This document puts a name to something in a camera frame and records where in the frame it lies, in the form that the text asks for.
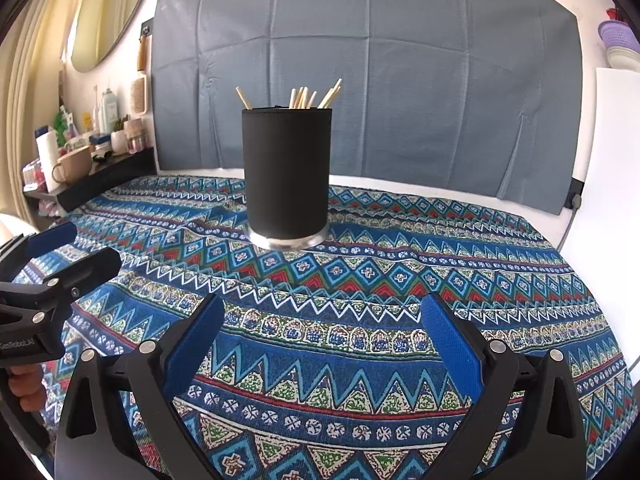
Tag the blue patterned tablecloth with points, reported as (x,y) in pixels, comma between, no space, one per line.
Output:
(350,310)

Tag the person's left hand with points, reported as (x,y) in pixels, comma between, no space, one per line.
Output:
(27,387)

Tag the black shelf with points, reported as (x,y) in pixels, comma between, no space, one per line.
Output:
(115,170)

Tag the bunch of wooden chopsticks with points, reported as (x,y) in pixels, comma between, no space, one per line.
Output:
(299,100)

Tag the blue-lidded jar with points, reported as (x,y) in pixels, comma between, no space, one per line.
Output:
(100,141)

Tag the black cylindrical utensil holder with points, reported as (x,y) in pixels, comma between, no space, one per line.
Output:
(287,175)

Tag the green artificial plant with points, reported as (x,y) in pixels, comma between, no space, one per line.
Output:
(62,125)

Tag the wall socket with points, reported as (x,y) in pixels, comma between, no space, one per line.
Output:
(575,195)

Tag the white lotion bottle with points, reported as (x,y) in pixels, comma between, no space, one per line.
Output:
(108,112)

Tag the beige curtain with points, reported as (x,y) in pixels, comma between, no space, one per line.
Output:
(30,110)

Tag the red container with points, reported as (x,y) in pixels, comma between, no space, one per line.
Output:
(612,14)

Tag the pink container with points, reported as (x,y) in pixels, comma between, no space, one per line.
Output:
(32,175)

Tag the succulent in white pot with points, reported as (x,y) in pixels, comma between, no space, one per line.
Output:
(120,141)

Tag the pink jar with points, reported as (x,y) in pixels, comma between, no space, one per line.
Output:
(136,137)

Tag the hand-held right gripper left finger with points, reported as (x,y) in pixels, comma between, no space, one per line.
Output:
(195,345)

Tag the wooden paddle hairbrush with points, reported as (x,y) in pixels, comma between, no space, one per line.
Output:
(138,94)

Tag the beige mug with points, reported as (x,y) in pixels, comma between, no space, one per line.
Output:
(75,165)

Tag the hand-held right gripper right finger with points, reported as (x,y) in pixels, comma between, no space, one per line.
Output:
(452,345)

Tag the stack of white bowls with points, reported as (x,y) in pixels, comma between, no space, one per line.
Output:
(622,59)

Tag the purple colander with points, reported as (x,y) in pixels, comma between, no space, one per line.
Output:
(616,35)

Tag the black wall hook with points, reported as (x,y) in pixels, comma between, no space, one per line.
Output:
(146,27)

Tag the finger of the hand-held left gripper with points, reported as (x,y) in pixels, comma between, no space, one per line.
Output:
(50,236)
(100,265)

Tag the grey cloth backdrop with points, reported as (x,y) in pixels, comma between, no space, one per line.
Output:
(400,85)

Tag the round wall mirror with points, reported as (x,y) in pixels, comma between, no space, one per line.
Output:
(105,10)

